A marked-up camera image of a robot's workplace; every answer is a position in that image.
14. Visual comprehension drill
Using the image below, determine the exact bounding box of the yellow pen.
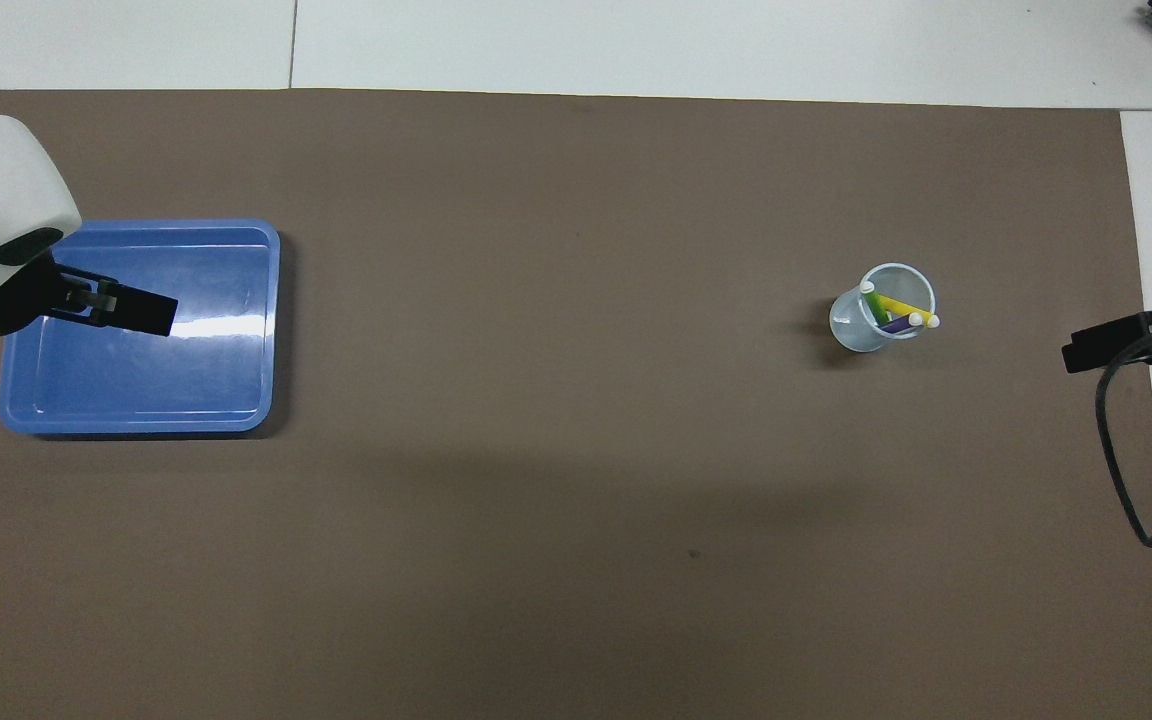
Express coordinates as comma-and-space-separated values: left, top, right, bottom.
881, 295, 940, 330

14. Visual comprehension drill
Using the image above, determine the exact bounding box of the brown table mat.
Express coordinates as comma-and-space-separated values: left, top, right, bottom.
0, 88, 1152, 720

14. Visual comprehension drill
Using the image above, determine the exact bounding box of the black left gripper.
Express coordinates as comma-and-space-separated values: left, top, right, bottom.
0, 255, 179, 339

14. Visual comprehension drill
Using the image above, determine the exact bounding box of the translucent plastic cup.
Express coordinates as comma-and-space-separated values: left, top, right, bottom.
829, 263, 937, 354

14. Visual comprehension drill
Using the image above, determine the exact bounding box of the blue plastic tray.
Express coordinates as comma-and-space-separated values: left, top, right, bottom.
0, 219, 281, 437

